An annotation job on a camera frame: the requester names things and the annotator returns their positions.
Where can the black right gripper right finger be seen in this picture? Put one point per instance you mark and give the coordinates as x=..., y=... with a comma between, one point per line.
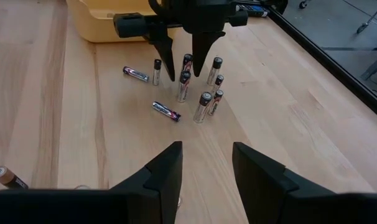
x=260, y=186

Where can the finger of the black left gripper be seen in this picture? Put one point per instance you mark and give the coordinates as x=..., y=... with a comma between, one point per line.
x=204, y=46
x=165, y=46

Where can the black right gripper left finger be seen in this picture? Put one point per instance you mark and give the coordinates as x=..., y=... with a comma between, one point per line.
x=157, y=186

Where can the thick silver black Energizer battery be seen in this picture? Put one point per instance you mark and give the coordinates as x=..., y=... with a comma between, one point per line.
x=201, y=109

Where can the yellow plastic bin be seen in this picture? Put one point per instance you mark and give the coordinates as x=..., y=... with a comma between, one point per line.
x=92, y=28

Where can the black copper Duracell battery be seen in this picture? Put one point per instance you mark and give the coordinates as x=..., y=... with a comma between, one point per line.
x=6, y=177

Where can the blue black box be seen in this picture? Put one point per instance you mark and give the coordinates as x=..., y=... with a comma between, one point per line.
x=254, y=11

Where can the chair castor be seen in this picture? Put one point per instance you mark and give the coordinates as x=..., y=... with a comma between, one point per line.
x=304, y=3

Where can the grey metal leg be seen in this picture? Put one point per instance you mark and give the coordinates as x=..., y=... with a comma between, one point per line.
x=375, y=70

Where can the metal stand leg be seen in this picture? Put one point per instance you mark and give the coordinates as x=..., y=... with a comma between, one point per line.
x=370, y=18

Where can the black table edge rail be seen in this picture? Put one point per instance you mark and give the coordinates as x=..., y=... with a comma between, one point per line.
x=331, y=67

